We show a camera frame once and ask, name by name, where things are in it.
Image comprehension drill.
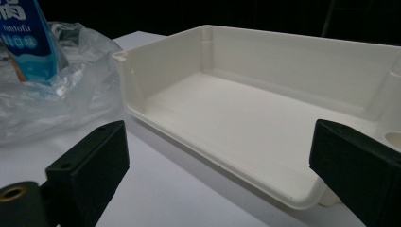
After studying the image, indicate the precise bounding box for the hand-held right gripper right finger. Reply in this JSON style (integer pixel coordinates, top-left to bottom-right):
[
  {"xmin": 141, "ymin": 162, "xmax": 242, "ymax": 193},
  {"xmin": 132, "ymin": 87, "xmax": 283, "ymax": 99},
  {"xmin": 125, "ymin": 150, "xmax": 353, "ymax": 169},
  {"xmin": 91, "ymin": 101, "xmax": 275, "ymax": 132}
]
[{"xmin": 308, "ymin": 118, "xmax": 401, "ymax": 227}]

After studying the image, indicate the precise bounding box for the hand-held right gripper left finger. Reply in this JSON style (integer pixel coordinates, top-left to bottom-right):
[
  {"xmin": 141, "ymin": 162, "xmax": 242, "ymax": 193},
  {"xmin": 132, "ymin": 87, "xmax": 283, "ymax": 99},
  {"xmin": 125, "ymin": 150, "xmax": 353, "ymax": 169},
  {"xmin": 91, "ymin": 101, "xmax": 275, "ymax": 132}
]
[{"xmin": 44, "ymin": 119, "xmax": 131, "ymax": 227}]

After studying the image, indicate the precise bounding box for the clear plastic bag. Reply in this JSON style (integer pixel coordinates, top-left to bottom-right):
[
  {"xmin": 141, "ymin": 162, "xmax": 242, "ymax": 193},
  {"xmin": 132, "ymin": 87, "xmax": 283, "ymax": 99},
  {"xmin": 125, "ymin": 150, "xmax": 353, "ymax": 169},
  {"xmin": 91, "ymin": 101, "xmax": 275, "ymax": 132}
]
[{"xmin": 0, "ymin": 21, "xmax": 125, "ymax": 147}]

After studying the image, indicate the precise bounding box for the cream plastic storage bin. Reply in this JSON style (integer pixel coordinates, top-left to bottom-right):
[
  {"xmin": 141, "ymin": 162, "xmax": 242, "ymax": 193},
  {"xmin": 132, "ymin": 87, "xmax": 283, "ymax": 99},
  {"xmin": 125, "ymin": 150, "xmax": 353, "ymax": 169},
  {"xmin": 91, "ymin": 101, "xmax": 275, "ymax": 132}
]
[{"xmin": 112, "ymin": 24, "xmax": 401, "ymax": 211}]

